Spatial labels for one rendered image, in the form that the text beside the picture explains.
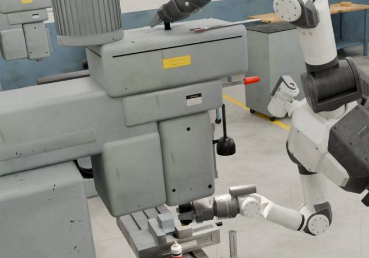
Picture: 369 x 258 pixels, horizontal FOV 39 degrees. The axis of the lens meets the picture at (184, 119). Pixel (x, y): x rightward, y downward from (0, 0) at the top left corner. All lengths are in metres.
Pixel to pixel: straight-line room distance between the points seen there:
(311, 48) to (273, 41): 4.72
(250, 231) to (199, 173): 2.43
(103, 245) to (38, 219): 2.69
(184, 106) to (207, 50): 0.19
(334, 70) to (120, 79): 0.61
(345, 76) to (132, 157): 0.67
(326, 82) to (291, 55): 4.86
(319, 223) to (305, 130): 0.48
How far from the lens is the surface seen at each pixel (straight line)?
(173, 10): 1.60
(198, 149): 1.71
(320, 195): 1.96
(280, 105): 1.75
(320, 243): 4.01
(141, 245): 2.14
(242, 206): 1.88
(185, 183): 1.73
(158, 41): 1.54
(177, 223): 2.18
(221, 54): 1.63
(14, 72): 8.22
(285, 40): 6.27
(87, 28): 1.52
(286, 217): 1.96
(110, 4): 1.53
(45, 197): 1.47
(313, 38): 1.42
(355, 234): 4.15
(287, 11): 1.38
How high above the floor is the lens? 2.14
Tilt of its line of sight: 19 degrees down
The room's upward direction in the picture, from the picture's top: 5 degrees counter-clockwise
